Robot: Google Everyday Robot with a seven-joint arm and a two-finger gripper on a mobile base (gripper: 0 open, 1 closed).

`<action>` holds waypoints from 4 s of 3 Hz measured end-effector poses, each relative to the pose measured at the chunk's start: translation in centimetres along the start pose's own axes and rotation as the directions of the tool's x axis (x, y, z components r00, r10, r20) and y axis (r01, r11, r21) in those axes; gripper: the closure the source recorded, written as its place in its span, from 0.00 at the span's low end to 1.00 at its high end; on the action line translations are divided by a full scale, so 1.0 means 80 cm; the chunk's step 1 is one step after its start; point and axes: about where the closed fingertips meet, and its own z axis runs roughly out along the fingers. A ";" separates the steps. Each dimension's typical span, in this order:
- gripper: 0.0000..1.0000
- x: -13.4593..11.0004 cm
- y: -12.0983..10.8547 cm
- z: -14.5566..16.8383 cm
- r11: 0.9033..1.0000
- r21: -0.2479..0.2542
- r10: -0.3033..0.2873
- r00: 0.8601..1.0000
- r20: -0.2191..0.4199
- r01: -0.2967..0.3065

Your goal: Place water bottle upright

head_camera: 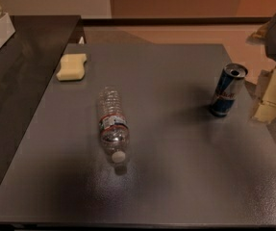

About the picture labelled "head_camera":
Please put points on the clear plastic water bottle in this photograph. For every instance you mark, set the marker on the clear plastic water bottle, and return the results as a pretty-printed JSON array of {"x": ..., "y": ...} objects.
[{"x": 113, "y": 129}]

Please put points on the yellow sponge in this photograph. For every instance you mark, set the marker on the yellow sponge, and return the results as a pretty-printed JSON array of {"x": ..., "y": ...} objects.
[{"x": 72, "y": 67}]

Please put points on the blue silver energy drink can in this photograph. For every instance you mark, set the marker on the blue silver energy drink can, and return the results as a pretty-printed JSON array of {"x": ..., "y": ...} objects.
[{"x": 227, "y": 89}]

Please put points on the dark wooden side table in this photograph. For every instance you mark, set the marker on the dark wooden side table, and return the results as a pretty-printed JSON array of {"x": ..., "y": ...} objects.
[{"x": 27, "y": 63}]

